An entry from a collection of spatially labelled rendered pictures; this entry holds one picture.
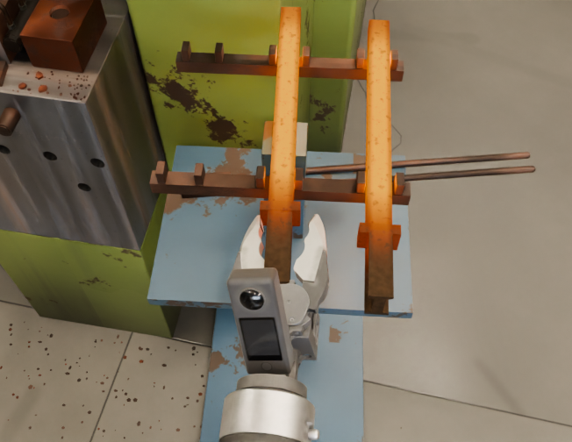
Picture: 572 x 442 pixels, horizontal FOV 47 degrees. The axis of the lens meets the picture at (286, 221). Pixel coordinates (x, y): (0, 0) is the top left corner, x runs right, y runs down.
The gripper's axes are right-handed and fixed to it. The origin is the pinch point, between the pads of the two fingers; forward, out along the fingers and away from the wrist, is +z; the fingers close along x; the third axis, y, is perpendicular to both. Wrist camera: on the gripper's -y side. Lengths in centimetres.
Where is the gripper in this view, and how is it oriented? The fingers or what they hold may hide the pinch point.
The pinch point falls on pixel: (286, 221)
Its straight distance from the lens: 74.5
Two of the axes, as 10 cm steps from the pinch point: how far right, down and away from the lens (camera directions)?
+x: 9.8, -0.2, -2.0
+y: 1.8, 5.6, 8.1
